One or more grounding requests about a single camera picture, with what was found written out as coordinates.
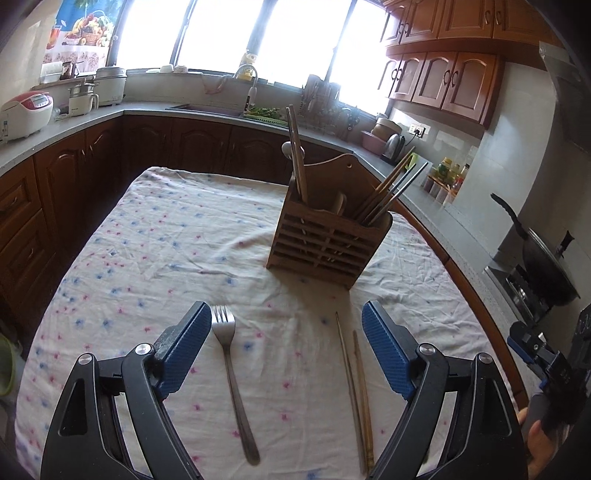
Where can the wooden lower kitchen cabinets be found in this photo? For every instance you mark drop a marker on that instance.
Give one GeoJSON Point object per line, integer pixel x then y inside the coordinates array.
{"type": "Point", "coordinates": [115, 157]}

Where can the metal fork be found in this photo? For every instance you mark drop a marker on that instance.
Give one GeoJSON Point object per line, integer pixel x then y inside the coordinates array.
{"type": "Point", "coordinates": [224, 332]}

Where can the wall power outlet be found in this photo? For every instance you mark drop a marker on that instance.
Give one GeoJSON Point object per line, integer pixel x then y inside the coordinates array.
{"type": "Point", "coordinates": [419, 130]}

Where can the pink plastic basin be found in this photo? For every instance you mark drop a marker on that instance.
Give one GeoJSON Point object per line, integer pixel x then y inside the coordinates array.
{"type": "Point", "coordinates": [371, 141]}

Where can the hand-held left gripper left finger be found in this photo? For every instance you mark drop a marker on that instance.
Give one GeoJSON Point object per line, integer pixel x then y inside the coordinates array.
{"type": "Point", "coordinates": [184, 350]}

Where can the wooden kitchen cabinets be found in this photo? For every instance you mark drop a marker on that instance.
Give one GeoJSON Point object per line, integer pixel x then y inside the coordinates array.
{"type": "Point", "coordinates": [115, 157]}
{"type": "Point", "coordinates": [452, 55]}

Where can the tall wooden spatula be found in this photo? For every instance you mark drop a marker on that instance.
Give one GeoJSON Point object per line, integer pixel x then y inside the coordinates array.
{"type": "Point", "coordinates": [295, 157]}

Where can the small white kitchen appliance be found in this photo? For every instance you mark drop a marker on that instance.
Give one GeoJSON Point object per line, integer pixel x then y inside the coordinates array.
{"type": "Point", "coordinates": [84, 97]}

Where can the wooden upper kitchen cabinets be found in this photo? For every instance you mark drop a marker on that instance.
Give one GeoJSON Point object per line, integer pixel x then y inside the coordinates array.
{"type": "Point", "coordinates": [452, 55]}

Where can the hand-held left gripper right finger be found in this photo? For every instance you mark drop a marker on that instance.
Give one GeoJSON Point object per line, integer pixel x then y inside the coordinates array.
{"type": "Point", "coordinates": [388, 355]}

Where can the metal kitchen faucet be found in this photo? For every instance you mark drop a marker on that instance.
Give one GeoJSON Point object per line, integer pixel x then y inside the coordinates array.
{"type": "Point", "coordinates": [249, 81]}

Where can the gas stove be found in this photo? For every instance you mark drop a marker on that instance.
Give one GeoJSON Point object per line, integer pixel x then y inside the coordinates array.
{"type": "Point", "coordinates": [517, 290]}

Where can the metal chopstick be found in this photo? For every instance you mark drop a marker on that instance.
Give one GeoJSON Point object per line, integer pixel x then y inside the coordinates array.
{"type": "Point", "coordinates": [408, 185]}
{"type": "Point", "coordinates": [398, 181]}
{"type": "Point", "coordinates": [346, 360]}
{"type": "Point", "coordinates": [402, 185]}

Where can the large metal rice cooker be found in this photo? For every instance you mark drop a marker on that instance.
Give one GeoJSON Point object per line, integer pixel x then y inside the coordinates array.
{"type": "Point", "coordinates": [111, 85]}

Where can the stack of bowls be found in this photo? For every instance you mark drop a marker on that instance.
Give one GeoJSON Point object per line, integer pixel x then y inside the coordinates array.
{"type": "Point", "coordinates": [387, 125]}

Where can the wooden slatted utensil holder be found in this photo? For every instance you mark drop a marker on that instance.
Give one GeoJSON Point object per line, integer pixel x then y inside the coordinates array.
{"type": "Point", "coordinates": [323, 240]}

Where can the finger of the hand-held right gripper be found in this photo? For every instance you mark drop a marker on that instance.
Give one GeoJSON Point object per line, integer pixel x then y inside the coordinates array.
{"type": "Point", "coordinates": [531, 346]}

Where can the white floral tablecloth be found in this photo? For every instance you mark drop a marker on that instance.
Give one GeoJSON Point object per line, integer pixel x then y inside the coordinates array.
{"type": "Point", "coordinates": [161, 258]}

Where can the metal electric kettle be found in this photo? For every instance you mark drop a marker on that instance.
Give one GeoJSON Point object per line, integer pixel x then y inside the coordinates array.
{"type": "Point", "coordinates": [395, 147]}

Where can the fruit wall poster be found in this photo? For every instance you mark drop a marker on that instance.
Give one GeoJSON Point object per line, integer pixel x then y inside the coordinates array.
{"type": "Point", "coordinates": [78, 32]}

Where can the person's right hand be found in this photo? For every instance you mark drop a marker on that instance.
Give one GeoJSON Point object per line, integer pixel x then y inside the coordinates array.
{"type": "Point", "coordinates": [540, 452]}

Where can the small wooden spoon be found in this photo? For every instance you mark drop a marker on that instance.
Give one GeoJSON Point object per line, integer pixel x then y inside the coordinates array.
{"type": "Point", "coordinates": [340, 203]}

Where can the range hood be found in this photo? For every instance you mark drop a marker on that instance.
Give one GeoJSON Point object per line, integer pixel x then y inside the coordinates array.
{"type": "Point", "coordinates": [568, 97]}

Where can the yellow bottle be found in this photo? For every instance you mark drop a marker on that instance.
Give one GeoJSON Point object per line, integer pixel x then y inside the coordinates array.
{"type": "Point", "coordinates": [248, 59]}

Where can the group of condiment bottles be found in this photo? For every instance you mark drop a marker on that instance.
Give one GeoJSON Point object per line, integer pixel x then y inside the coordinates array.
{"type": "Point", "coordinates": [445, 177]}

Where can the green leafy vegetables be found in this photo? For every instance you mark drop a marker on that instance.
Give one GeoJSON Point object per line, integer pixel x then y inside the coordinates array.
{"type": "Point", "coordinates": [265, 112]}

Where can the dish rack with utensils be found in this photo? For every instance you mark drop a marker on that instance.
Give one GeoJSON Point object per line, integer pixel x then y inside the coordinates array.
{"type": "Point", "coordinates": [321, 101]}

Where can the white and red rice cooker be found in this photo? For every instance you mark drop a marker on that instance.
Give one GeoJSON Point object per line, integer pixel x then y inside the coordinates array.
{"type": "Point", "coordinates": [25, 115]}

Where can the black wok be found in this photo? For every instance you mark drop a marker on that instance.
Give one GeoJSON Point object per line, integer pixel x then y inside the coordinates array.
{"type": "Point", "coordinates": [545, 263]}

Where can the metal ladle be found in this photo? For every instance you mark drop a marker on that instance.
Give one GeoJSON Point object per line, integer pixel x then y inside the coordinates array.
{"type": "Point", "coordinates": [288, 148]}

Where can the green plastic bin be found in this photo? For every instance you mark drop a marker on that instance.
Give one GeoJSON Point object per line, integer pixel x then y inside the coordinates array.
{"type": "Point", "coordinates": [7, 364]}

